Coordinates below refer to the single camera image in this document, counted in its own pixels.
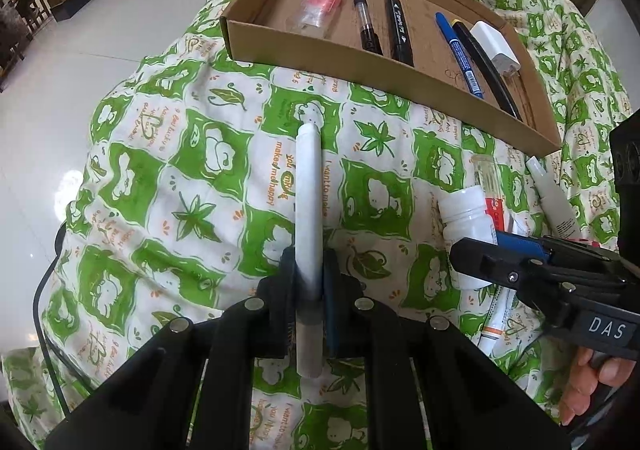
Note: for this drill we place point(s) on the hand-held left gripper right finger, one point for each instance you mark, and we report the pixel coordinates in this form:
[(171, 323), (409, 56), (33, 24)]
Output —
[(331, 300)]

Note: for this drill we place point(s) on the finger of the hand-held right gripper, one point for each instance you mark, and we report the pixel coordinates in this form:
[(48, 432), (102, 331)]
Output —
[(520, 242), (480, 260)]

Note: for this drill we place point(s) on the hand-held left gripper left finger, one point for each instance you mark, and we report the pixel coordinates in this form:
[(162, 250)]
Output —
[(284, 290)]

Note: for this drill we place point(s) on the white plastic bottle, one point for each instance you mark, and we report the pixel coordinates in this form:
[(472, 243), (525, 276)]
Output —
[(462, 235)]

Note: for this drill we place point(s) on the white marker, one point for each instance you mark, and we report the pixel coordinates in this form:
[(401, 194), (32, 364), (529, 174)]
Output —
[(307, 210)]

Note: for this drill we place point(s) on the black pen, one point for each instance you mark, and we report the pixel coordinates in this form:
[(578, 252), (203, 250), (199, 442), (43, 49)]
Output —
[(487, 65)]

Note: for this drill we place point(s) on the white charger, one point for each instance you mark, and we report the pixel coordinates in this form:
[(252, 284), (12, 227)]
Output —
[(492, 43)]

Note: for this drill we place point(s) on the blue pen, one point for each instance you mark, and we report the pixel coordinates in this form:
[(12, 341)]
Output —
[(457, 50)]

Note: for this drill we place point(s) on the brown cardboard box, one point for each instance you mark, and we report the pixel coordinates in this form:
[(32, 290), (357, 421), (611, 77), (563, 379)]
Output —
[(425, 5)]

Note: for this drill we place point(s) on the black marker with clear barrel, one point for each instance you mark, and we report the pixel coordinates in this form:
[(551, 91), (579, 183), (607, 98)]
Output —
[(365, 20)]

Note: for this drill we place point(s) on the pink eraser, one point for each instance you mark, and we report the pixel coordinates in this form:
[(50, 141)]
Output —
[(325, 0)]

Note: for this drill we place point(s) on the person's right hand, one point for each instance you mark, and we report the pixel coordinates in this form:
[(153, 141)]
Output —
[(585, 385)]

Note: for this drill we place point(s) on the red white small box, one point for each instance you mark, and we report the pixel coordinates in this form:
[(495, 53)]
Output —
[(495, 212)]

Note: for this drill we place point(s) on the white squeeze tube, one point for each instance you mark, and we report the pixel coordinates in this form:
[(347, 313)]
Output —
[(552, 202)]

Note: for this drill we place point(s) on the white orange pen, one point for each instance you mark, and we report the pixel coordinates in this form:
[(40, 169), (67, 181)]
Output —
[(495, 325)]

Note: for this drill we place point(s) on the green white printed blanket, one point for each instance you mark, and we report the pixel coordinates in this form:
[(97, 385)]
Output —
[(200, 210)]

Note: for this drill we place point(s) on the dark wooden chair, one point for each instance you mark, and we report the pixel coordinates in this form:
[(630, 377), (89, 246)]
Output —
[(20, 20)]

